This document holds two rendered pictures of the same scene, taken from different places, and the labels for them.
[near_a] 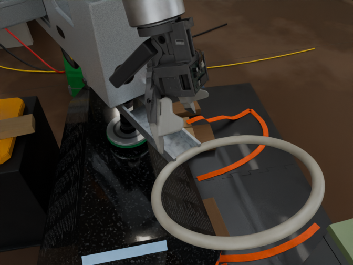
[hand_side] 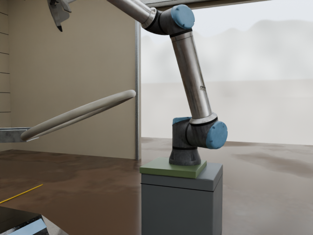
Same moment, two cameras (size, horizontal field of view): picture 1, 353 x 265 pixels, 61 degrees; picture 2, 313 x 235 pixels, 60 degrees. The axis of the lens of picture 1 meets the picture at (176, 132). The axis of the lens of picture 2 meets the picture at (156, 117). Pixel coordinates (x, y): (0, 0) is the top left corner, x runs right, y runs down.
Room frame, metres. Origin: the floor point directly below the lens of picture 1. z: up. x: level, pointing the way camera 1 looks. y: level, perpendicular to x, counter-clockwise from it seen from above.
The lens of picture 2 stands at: (-0.40, 0.58, 1.24)
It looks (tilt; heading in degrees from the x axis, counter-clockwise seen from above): 3 degrees down; 305
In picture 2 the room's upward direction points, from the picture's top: straight up
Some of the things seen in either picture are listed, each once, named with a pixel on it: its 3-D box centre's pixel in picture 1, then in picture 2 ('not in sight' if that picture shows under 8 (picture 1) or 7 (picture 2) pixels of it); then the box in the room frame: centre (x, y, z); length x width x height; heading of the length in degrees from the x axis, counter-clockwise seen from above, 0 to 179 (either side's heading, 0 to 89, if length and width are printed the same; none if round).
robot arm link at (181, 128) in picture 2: not in sight; (186, 131); (0.38, -0.82, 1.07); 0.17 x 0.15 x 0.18; 163
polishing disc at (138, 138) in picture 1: (128, 128); not in sight; (1.03, 0.24, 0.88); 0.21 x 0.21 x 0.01
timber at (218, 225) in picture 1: (212, 222); not in sight; (0.96, -0.24, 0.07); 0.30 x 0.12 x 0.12; 16
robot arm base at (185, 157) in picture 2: not in sight; (184, 154); (0.38, -0.82, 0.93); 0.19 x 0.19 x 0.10
